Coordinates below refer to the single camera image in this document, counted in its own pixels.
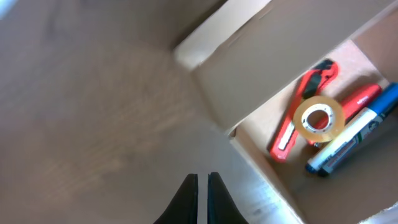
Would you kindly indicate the red black stapler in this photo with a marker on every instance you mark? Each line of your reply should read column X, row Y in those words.
column 352, row 104

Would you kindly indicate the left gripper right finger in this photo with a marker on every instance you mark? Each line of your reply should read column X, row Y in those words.
column 221, row 208

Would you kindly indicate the red utility knife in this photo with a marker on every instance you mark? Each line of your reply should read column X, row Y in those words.
column 320, row 76

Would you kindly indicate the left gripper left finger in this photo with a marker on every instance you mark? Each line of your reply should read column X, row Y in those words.
column 183, row 208

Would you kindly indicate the yellow clear tape roll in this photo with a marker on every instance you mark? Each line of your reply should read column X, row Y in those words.
column 318, row 119

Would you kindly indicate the blue capped white marker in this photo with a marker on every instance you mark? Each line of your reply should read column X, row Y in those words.
column 383, row 102

